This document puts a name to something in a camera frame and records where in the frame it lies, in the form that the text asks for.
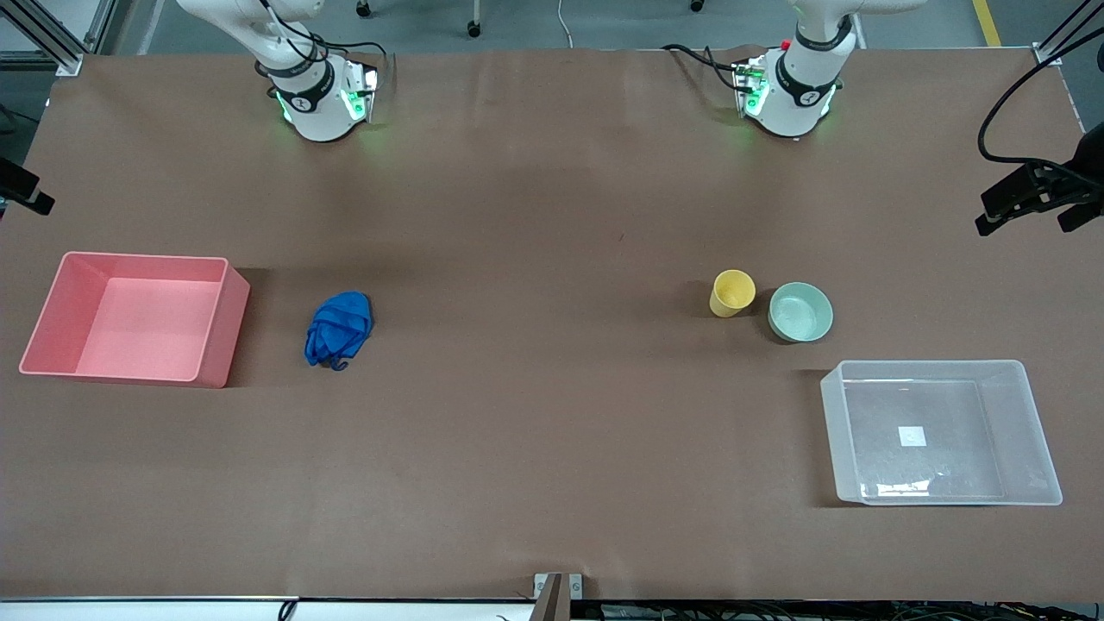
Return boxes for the mint green bowl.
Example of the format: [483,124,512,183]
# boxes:
[768,282,834,343]

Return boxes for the yellow plastic cup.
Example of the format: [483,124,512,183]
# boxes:
[709,269,757,318]

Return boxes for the blue cloth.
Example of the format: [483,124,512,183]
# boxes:
[304,292,373,372]

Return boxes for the clear plastic box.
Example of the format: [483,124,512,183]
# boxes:
[819,360,1063,506]

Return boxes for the pink plastic bin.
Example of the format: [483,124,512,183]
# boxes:
[19,252,251,389]

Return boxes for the white table edge bar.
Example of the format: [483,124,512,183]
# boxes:
[0,597,537,621]

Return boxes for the brown paper table cover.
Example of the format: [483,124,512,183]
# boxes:
[0,43,1104,605]

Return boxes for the aluminium frame post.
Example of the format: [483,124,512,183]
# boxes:
[0,0,84,75]
[1033,0,1104,66]

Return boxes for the black left arm base cable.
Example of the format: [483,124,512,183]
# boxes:
[662,43,744,92]

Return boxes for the black arm base cable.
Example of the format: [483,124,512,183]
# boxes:
[662,43,744,92]
[259,0,389,74]

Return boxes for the black right arm base cable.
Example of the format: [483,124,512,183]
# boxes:
[259,0,389,74]

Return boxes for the metal table edge bracket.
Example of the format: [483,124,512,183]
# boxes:
[533,574,584,621]

